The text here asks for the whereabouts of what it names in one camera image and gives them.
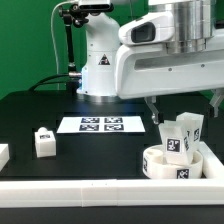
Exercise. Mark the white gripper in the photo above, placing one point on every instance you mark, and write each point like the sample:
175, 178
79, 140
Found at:
143, 71

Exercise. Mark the white round stool seat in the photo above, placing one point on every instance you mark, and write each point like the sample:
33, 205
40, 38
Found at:
155, 166

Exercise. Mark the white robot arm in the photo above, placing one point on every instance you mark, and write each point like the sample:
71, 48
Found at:
175, 47

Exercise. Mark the white marker sheet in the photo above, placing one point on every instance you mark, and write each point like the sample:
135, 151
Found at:
108, 124

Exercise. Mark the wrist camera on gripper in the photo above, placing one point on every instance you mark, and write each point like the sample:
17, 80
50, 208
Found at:
150, 29

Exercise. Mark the white U-shaped wall fence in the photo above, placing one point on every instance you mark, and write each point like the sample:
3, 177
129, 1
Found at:
140, 192

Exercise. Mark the camera on mount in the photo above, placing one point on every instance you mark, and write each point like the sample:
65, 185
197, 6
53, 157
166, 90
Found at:
95, 5

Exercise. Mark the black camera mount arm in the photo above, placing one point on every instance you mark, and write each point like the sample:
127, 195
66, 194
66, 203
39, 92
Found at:
72, 17

